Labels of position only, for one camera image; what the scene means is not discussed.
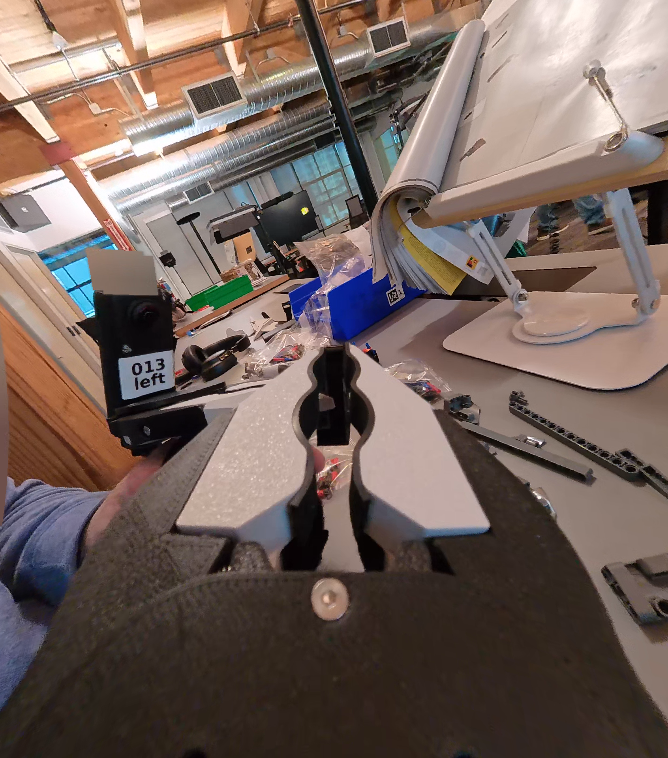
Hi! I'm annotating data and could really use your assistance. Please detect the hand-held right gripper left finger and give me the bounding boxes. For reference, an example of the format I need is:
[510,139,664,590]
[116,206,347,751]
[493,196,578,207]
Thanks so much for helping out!
[174,346,329,572]

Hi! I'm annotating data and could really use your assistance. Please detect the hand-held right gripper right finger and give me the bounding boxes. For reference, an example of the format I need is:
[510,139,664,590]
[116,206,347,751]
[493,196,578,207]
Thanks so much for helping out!
[343,343,492,572]

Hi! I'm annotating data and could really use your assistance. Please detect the black plate assembly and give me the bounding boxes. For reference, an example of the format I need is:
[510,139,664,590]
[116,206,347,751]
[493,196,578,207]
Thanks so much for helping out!
[317,346,351,446]

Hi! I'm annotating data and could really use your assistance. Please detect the long dark grey lego plate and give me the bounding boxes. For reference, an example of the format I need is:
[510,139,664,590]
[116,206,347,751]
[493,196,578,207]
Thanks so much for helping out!
[461,420,595,483]

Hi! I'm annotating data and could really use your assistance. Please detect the person's left hand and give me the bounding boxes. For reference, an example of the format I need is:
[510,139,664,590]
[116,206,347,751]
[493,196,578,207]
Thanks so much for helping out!
[82,450,164,547]

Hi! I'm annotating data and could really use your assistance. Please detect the black headphones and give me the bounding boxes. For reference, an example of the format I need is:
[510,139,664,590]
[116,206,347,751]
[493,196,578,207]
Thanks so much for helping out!
[181,333,252,383]

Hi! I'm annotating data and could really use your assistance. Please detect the clear bag with grey tool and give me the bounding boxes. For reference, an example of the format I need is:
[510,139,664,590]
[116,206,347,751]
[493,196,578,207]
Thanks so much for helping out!
[242,340,311,380]

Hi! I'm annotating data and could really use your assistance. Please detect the zip bag of red pins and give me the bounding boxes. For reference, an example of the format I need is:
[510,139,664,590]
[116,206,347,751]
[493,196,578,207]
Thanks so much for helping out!
[313,447,349,501]

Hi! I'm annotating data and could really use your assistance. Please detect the zip bag of multicoloured parts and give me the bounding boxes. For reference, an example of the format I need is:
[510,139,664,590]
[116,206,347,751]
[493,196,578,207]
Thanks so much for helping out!
[384,358,453,399]

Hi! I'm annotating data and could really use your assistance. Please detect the green plastic bins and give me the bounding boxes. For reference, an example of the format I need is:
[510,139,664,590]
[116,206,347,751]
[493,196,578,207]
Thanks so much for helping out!
[185,274,253,311]

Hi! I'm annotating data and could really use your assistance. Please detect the black pole stand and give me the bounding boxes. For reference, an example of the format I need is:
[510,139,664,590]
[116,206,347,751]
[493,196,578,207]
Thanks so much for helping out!
[176,210,222,285]

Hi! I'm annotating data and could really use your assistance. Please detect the black studio light panel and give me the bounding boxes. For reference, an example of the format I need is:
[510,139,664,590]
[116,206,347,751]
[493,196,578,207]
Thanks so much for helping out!
[208,204,261,244]

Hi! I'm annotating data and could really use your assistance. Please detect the long dark grey holed beam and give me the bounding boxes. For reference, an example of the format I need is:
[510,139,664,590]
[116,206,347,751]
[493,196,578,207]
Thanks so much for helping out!
[509,391,668,519]

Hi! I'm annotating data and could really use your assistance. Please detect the blue plastic bin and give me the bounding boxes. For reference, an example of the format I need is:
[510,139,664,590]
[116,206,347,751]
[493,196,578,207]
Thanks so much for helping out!
[288,266,430,343]

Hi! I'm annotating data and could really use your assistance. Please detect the crumpled clear plastic bag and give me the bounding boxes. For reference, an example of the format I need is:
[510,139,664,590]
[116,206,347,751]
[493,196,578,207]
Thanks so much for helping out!
[301,234,382,344]

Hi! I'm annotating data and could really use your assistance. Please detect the large black screen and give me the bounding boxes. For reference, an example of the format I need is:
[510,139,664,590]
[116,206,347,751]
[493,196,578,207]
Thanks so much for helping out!
[257,189,320,246]

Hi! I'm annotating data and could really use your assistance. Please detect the pile of dark grey pieces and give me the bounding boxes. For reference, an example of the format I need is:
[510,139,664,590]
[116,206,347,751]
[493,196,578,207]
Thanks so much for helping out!
[443,391,668,627]

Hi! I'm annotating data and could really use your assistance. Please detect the black steel column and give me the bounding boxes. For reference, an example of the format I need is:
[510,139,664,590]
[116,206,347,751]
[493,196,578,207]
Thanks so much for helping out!
[295,0,383,205]

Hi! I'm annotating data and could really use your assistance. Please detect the white and wooden book stand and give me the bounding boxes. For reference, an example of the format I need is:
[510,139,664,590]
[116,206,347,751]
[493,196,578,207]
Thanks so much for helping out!
[414,59,668,326]

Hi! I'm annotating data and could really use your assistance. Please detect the open instruction booklet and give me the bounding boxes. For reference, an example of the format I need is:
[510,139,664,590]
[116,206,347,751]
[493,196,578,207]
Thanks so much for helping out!
[370,0,668,297]

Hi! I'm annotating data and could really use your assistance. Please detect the grey wall box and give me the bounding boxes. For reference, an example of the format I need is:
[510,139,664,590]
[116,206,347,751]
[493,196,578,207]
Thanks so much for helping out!
[0,192,52,233]

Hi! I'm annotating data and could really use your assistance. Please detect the silver ventilation duct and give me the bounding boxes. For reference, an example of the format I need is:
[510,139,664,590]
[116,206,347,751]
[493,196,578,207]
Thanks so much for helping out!
[100,109,347,211]

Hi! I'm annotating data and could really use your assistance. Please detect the silver duct with vents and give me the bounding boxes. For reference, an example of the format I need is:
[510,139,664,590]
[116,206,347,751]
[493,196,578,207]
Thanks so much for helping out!
[121,32,447,155]

